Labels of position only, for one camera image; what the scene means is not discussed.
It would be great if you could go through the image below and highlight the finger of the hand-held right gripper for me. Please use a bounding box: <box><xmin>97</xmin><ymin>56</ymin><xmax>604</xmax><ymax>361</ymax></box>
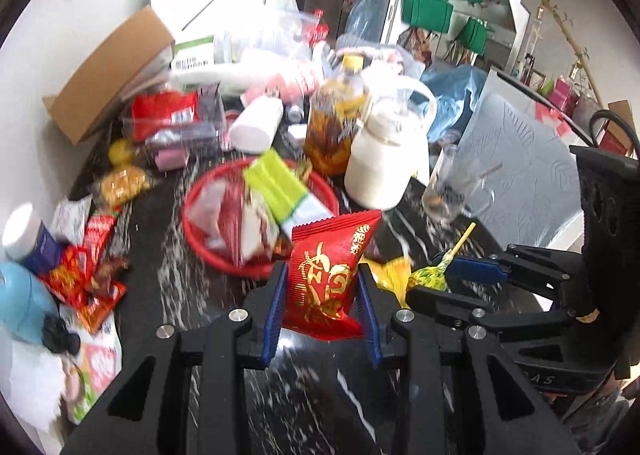
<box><xmin>405</xmin><ymin>285</ymin><xmax>576</xmax><ymax>336</ymax></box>
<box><xmin>445</xmin><ymin>244</ymin><xmax>571</xmax><ymax>301</ymax></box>

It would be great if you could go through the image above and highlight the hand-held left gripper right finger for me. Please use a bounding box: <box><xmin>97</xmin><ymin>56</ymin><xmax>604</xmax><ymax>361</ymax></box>
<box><xmin>355</xmin><ymin>262</ymin><xmax>583</xmax><ymax>455</ymax></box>

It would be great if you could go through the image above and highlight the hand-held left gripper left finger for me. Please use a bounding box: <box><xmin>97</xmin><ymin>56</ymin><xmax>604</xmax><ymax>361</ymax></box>
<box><xmin>62</xmin><ymin>262</ymin><xmax>288</xmax><ymax>455</ymax></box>

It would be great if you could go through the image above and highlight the green lollipop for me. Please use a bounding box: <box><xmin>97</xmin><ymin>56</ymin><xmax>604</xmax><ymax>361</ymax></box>
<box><xmin>407</xmin><ymin>222</ymin><xmax>477</xmax><ymax>292</ymax></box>

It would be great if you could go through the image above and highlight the red gold-print snack packet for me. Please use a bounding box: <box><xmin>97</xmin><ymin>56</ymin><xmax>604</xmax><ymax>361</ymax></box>
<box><xmin>282</xmin><ymin>210</ymin><xmax>383</xmax><ymax>341</ymax></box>

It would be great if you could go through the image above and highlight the dark red snack packet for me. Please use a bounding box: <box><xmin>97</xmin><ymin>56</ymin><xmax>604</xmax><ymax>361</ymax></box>
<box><xmin>217</xmin><ymin>185</ymin><xmax>281</xmax><ymax>268</ymax></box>

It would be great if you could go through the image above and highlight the red plastic basket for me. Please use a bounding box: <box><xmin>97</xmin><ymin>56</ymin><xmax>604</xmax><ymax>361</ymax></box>
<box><xmin>182</xmin><ymin>160</ymin><xmax>341</xmax><ymax>278</ymax></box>

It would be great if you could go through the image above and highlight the clear plastic snack bag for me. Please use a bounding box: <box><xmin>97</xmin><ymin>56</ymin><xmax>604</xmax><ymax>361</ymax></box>
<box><xmin>189</xmin><ymin>180</ymin><xmax>226</xmax><ymax>248</ymax></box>

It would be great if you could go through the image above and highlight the lime green wafer packet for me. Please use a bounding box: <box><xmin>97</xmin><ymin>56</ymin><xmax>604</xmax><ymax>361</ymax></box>
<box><xmin>243</xmin><ymin>149</ymin><xmax>333</xmax><ymax>236</ymax></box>

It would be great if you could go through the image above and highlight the glass mug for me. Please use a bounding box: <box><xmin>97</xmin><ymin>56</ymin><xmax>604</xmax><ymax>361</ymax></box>
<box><xmin>421</xmin><ymin>144</ymin><xmax>496</xmax><ymax>231</ymax></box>

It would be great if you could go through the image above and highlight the grey leaf-print mat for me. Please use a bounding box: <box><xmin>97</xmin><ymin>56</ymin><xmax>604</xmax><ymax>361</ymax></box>
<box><xmin>452</xmin><ymin>80</ymin><xmax>586</xmax><ymax>256</ymax></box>

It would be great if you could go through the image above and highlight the cream insulated jug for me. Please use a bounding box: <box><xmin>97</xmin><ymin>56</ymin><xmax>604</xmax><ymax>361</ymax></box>
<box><xmin>344</xmin><ymin>75</ymin><xmax>438</xmax><ymax>211</ymax></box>

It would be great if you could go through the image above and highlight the brown candy wrapper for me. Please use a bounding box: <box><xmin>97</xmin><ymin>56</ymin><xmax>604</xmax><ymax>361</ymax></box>
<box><xmin>92</xmin><ymin>255</ymin><xmax>131</xmax><ymax>286</ymax></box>

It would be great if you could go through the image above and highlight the blue plastic bag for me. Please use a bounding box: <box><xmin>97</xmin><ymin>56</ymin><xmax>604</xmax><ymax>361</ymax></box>
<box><xmin>420</xmin><ymin>64</ymin><xmax>488</xmax><ymax>141</ymax></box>

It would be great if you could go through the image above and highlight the pink white paper packet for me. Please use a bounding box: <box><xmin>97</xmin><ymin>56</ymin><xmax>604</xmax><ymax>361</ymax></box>
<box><xmin>65</xmin><ymin>320</ymin><xmax>123</xmax><ymax>423</ymax></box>

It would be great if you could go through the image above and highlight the pink sponge block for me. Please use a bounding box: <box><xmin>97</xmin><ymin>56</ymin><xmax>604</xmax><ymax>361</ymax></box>
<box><xmin>156</xmin><ymin>150</ymin><xmax>190</xmax><ymax>171</ymax></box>

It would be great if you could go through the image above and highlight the white cylindrical container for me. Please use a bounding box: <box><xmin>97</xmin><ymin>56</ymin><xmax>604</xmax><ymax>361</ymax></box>
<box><xmin>227</xmin><ymin>98</ymin><xmax>285</xmax><ymax>154</ymax></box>

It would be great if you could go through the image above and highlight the red striped snack packet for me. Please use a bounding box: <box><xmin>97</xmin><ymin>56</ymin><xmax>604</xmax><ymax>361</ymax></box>
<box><xmin>82</xmin><ymin>212</ymin><xmax>118</xmax><ymax>266</ymax></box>

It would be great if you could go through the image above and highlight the yellow-cap pickle bottle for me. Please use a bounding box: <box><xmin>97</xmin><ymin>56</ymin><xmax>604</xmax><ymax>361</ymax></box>
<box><xmin>304</xmin><ymin>54</ymin><xmax>372</xmax><ymax>177</ymax></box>

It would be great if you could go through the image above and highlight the yellow noodle snack packet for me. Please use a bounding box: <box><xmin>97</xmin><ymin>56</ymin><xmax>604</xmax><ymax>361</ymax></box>
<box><xmin>95</xmin><ymin>165</ymin><xmax>153</xmax><ymax>206</ymax></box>

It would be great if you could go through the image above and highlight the red orange snack packet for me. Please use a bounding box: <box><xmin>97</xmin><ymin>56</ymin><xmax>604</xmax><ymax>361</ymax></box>
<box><xmin>40</xmin><ymin>245</ymin><xmax>96</xmax><ymax>308</ymax></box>

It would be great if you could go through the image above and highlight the black clip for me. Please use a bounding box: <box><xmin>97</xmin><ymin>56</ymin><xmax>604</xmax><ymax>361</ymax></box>
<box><xmin>42</xmin><ymin>315</ymin><xmax>81</xmax><ymax>353</ymax></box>

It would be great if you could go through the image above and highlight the silver foil packet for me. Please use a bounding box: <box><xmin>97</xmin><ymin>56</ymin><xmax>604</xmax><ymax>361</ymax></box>
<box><xmin>52</xmin><ymin>195</ymin><xmax>93</xmax><ymax>246</ymax></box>

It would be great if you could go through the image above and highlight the yellow lemon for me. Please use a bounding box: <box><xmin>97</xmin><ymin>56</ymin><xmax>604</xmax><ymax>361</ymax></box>
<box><xmin>109</xmin><ymin>139</ymin><xmax>136</xmax><ymax>167</ymax></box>

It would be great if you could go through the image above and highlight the patterned hanging bag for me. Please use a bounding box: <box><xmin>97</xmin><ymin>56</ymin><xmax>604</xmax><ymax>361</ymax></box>
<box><xmin>397</xmin><ymin>28</ymin><xmax>433</xmax><ymax>63</ymax></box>

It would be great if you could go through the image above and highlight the red food packet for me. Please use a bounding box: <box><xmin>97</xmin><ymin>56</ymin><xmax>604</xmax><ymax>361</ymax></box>
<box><xmin>131</xmin><ymin>91</ymin><xmax>200</xmax><ymax>142</ymax></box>

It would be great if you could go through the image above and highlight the light blue bottle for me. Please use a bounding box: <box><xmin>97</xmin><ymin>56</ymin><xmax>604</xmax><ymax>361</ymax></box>
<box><xmin>0</xmin><ymin>262</ymin><xmax>58</xmax><ymax>343</ymax></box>

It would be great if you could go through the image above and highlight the white-lid blue jar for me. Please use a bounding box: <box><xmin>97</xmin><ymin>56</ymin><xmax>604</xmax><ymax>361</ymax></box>
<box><xmin>2</xmin><ymin>202</ymin><xmax>63</xmax><ymax>273</ymax></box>

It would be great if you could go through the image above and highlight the large green tote bag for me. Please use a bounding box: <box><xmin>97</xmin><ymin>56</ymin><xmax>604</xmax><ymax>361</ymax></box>
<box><xmin>401</xmin><ymin>0</ymin><xmax>454</xmax><ymax>31</ymax></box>

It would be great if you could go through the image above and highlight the green and white carton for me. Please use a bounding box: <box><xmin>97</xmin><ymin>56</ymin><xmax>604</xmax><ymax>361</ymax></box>
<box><xmin>172</xmin><ymin>35</ymin><xmax>216</xmax><ymax>71</ymax></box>

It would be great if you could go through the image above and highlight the clear zip bag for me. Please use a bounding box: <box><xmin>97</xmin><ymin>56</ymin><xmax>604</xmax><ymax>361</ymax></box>
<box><xmin>227</xmin><ymin>10</ymin><xmax>313</xmax><ymax>68</ymax></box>

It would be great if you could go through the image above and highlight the translucent blue hanging bag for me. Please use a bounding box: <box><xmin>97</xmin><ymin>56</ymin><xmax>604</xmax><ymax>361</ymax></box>
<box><xmin>345</xmin><ymin>0</ymin><xmax>388</xmax><ymax>43</ymax></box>

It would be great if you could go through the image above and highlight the brown cardboard box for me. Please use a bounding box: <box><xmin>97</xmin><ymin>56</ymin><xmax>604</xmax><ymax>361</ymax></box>
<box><xmin>42</xmin><ymin>5</ymin><xmax>176</xmax><ymax>146</ymax></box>

